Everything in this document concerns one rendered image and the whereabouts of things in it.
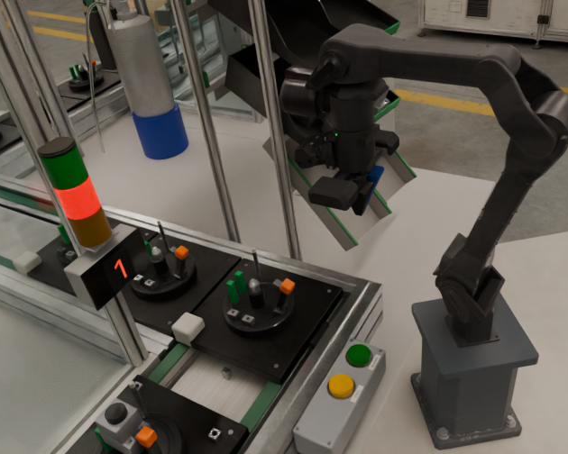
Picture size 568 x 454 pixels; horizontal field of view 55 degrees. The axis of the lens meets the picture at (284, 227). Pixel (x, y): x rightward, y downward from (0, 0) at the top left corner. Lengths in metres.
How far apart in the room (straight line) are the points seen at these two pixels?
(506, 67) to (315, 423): 0.58
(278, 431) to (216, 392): 0.17
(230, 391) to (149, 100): 1.06
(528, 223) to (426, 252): 1.60
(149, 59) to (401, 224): 0.90
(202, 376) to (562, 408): 0.63
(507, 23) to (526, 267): 3.78
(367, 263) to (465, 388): 0.50
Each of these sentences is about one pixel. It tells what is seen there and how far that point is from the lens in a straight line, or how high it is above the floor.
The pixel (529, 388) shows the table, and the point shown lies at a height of 0.86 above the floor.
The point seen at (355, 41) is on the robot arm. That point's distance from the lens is 0.69.
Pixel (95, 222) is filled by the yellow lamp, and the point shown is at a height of 1.30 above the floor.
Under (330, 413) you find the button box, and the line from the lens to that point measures 0.92.
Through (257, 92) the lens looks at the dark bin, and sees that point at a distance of 1.07.
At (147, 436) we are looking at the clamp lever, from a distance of 0.82.
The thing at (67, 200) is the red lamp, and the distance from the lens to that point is 0.80.
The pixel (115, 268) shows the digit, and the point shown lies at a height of 1.21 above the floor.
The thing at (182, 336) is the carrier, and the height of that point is 0.98.
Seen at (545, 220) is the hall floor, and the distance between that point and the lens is 2.93.
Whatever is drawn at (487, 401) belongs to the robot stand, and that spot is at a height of 0.96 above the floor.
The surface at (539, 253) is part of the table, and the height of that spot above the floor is 0.86.
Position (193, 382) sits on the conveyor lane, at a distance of 1.06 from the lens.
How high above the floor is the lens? 1.72
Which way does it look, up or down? 37 degrees down
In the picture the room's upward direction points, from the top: 9 degrees counter-clockwise
